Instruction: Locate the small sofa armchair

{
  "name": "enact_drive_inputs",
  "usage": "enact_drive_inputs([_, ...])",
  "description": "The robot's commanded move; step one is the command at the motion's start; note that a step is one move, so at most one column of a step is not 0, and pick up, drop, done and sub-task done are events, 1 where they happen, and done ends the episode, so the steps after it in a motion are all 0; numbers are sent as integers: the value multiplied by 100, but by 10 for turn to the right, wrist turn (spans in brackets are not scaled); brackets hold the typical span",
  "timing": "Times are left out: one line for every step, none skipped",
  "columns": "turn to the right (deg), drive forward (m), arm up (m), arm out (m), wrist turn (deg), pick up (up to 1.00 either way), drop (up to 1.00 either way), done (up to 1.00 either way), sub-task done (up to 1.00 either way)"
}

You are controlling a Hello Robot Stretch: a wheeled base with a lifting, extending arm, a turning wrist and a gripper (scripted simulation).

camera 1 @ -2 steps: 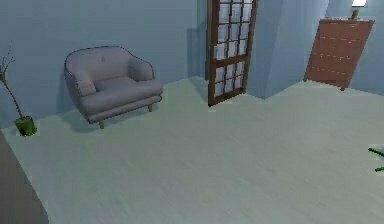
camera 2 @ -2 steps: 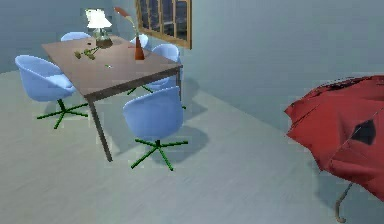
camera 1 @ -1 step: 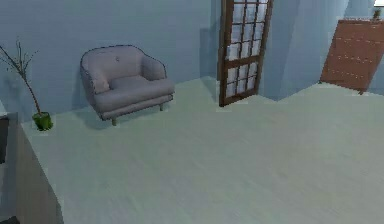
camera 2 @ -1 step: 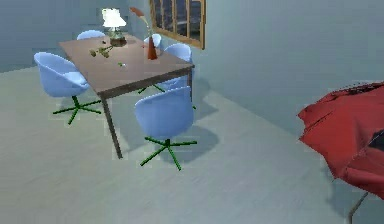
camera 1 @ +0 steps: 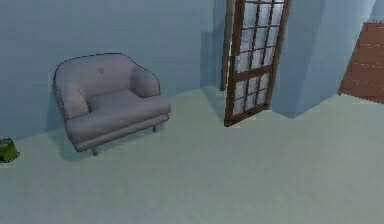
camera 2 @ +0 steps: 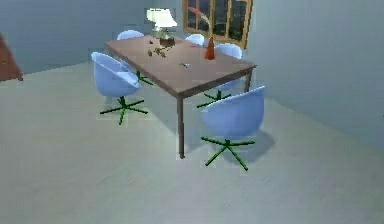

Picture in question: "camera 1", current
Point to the green bin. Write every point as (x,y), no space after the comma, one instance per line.
(7,151)

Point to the brown glass-paned room door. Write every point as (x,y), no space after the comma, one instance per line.
(255,60)

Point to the grey sofa armchair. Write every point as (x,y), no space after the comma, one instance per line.
(113,106)

